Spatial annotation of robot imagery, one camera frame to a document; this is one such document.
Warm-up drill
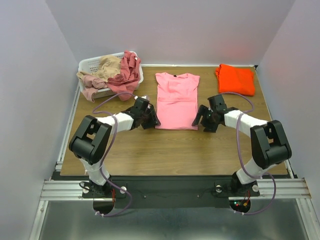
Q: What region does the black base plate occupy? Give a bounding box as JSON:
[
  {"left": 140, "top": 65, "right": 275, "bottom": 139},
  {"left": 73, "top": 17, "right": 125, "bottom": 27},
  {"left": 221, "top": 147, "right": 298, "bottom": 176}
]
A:
[{"left": 79, "top": 175, "right": 260, "bottom": 215}]

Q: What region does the folded orange t shirt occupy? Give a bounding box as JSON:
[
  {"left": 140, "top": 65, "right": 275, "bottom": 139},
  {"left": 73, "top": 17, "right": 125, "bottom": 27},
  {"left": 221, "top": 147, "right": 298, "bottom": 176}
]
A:
[{"left": 215, "top": 64, "right": 256, "bottom": 97}]

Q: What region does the dusty pink t shirt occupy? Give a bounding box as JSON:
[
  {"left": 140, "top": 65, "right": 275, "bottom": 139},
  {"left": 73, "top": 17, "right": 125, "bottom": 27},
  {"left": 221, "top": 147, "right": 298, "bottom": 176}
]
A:
[{"left": 82, "top": 75, "right": 108, "bottom": 102}]

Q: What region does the beige t shirt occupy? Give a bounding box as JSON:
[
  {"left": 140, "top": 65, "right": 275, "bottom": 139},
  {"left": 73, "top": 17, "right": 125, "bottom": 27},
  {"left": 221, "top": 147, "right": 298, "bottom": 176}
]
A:
[{"left": 76, "top": 55, "right": 121, "bottom": 81}]

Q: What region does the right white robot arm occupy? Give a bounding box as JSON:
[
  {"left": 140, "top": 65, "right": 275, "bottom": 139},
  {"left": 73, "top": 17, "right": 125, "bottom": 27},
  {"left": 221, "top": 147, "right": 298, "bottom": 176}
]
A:
[{"left": 192, "top": 94, "right": 292, "bottom": 195}]

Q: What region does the dark red t shirt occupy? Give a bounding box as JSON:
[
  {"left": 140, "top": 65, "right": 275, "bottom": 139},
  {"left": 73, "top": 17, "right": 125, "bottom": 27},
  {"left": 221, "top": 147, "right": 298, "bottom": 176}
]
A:
[{"left": 106, "top": 51, "right": 141, "bottom": 101}]

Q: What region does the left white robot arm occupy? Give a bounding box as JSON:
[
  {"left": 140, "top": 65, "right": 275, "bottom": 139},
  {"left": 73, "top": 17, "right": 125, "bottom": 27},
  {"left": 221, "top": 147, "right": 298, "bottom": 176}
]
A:
[{"left": 68, "top": 96, "right": 160, "bottom": 197}]

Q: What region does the white plastic laundry basket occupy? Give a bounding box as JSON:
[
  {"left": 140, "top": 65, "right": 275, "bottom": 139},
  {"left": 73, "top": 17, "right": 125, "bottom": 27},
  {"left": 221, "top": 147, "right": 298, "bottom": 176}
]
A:
[{"left": 78, "top": 51, "right": 144, "bottom": 99}]

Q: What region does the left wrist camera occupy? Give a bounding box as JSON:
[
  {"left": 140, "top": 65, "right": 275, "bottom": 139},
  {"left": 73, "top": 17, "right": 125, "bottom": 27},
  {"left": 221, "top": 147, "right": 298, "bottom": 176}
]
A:
[{"left": 141, "top": 95, "right": 150, "bottom": 104}]

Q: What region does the aluminium frame rail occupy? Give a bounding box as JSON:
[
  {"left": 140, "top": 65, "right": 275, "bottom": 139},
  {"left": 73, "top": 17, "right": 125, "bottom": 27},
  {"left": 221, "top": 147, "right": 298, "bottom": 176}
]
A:
[{"left": 27, "top": 82, "right": 88, "bottom": 240}]

